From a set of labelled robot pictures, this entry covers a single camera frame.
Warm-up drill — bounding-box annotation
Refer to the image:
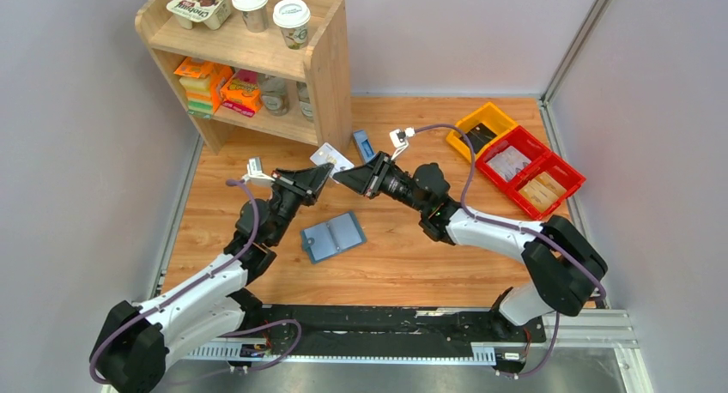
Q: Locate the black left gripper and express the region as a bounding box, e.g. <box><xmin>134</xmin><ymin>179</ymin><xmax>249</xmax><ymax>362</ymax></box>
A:
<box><xmin>269</xmin><ymin>163</ymin><xmax>334</xmax><ymax>246</ymax></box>

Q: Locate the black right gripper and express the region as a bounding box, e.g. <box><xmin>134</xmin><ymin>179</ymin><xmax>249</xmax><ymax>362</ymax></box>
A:
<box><xmin>333</xmin><ymin>151</ymin><xmax>428</xmax><ymax>215</ymax></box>

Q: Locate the white card with gold chip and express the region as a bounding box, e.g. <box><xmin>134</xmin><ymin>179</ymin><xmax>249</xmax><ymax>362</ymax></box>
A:
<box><xmin>310</xmin><ymin>142</ymin><xmax>354</xmax><ymax>175</ymax></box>

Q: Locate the blue leather card holder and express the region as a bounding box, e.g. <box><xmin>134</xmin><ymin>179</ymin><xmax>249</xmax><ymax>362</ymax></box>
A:
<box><xmin>300</xmin><ymin>211</ymin><xmax>367</xmax><ymax>264</ymax></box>

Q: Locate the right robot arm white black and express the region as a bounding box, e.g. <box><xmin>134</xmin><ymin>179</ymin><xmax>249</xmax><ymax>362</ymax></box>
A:
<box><xmin>334</xmin><ymin>152</ymin><xmax>608</xmax><ymax>341</ymax></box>

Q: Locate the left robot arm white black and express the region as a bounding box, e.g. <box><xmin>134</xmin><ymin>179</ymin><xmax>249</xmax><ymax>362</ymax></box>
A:
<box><xmin>89</xmin><ymin>159</ymin><xmax>334</xmax><ymax>392</ymax></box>

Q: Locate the black card in yellow bin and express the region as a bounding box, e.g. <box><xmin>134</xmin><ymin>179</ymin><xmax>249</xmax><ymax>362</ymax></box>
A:
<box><xmin>466</xmin><ymin>123</ymin><xmax>496</xmax><ymax>154</ymax></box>

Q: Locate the blue rectangular box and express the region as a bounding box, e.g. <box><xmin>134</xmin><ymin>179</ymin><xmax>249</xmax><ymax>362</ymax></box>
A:
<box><xmin>353</xmin><ymin>130</ymin><xmax>377</xmax><ymax>164</ymax></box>

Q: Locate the right glass jar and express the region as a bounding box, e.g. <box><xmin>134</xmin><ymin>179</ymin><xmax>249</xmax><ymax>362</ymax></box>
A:
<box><xmin>296</xmin><ymin>82</ymin><xmax>314</xmax><ymax>122</ymax></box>

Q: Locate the glass jar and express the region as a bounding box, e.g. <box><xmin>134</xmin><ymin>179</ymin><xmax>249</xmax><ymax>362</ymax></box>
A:
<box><xmin>258</xmin><ymin>73</ymin><xmax>289</xmax><ymax>116</ymax></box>
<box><xmin>296</xmin><ymin>82</ymin><xmax>314</xmax><ymax>122</ymax></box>

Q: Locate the left glass jar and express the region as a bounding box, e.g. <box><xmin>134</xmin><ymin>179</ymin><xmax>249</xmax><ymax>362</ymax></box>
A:
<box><xmin>258</xmin><ymin>73</ymin><xmax>289</xmax><ymax>116</ymax></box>

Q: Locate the orange pink snack bag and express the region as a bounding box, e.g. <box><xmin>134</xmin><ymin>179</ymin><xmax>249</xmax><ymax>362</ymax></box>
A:
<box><xmin>221</xmin><ymin>70</ymin><xmax>263</xmax><ymax>117</ymax></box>

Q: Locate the stack of coloured sponges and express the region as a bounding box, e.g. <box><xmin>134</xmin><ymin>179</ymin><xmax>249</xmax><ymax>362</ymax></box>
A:
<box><xmin>179</xmin><ymin>76</ymin><xmax>214</xmax><ymax>114</ymax></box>

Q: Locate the yellow plastic bin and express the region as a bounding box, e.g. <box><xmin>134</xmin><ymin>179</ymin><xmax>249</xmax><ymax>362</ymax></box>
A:
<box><xmin>455</xmin><ymin>102</ymin><xmax>519</xmax><ymax>158</ymax></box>

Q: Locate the middle red plastic bin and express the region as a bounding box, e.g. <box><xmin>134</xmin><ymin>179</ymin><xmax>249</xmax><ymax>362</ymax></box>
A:
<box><xmin>476</xmin><ymin>126</ymin><xmax>551</xmax><ymax>190</ymax></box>

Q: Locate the red plastic bin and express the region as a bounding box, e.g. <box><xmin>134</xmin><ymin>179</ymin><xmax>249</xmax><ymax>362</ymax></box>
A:
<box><xmin>506</xmin><ymin>153</ymin><xmax>586</xmax><ymax>220</ymax></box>
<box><xmin>476</xmin><ymin>126</ymin><xmax>551</xmax><ymax>190</ymax></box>

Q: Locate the right white lidded paper cup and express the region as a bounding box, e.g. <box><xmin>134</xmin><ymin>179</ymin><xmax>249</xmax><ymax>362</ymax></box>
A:
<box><xmin>272</xmin><ymin>0</ymin><xmax>312</xmax><ymax>50</ymax></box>

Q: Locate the white lidded paper cup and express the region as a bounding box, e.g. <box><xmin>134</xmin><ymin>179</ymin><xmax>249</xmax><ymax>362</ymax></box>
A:
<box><xmin>231</xmin><ymin>0</ymin><xmax>269</xmax><ymax>33</ymax></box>
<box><xmin>272</xmin><ymin>0</ymin><xmax>312</xmax><ymax>50</ymax></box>

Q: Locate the orange snack box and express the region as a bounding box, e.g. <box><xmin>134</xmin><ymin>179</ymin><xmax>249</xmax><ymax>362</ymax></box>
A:
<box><xmin>174</xmin><ymin>57</ymin><xmax>234</xmax><ymax>113</ymax></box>

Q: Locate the near red plastic bin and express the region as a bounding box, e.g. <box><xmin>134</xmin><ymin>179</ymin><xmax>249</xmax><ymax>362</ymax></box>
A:
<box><xmin>506</xmin><ymin>153</ymin><xmax>586</xmax><ymax>220</ymax></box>

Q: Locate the left white lidded paper cup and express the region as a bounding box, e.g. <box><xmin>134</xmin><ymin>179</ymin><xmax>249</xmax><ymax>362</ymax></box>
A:
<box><xmin>231</xmin><ymin>0</ymin><xmax>269</xmax><ymax>33</ymax></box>

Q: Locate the chocolate pudding cup pack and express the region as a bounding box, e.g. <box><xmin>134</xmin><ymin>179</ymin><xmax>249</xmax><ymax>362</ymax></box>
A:
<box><xmin>166</xmin><ymin>0</ymin><xmax>231</xmax><ymax>30</ymax></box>

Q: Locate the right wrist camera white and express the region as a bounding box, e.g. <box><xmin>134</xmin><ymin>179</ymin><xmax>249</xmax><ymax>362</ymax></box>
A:
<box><xmin>389</xmin><ymin>127</ymin><xmax>416</xmax><ymax>160</ymax></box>

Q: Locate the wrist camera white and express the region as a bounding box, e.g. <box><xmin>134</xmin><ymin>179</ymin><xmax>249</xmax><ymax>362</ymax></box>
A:
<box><xmin>243</xmin><ymin>157</ymin><xmax>275</xmax><ymax>187</ymax></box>
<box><xmin>389</xmin><ymin>127</ymin><xmax>416</xmax><ymax>160</ymax></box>

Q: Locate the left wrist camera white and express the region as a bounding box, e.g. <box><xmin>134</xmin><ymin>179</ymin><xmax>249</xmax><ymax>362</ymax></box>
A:
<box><xmin>243</xmin><ymin>157</ymin><xmax>275</xmax><ymax>187</ymax></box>

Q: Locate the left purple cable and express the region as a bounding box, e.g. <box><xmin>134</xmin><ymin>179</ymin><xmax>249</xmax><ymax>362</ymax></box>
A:
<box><xmin>88</xmin><ymin>178</ymin><xmax>302</xmax><ymax>386</ymax></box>

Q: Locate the purple cable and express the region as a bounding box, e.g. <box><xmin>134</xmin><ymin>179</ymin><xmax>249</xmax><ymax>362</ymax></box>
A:
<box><xmin>412</xmin><ymin>124</ymin><xmax>607</xmax><ymax>378</ymax></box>
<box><xmin>88</xmin><ymin>178</ymin><xmax>302</xmax><ymax>386</ymax></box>

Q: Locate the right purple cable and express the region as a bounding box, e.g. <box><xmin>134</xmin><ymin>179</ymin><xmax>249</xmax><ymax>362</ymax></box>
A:
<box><xmin>412</xmin><ymin>124</ymin><xmax>607</xmax><ymax>378</ymax></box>

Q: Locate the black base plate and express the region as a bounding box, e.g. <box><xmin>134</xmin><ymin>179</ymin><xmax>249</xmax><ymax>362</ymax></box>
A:
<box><xmin>229</xmin><ymin>289</ymin><xmax>546</xmax><ymax>359</ymax></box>

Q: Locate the aluminium rail frame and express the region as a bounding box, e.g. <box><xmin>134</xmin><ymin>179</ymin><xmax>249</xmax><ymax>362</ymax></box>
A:
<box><xmin>102</xmin><ymin>302</ymin><xmax>655</xmax><ymax>393</ymax></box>

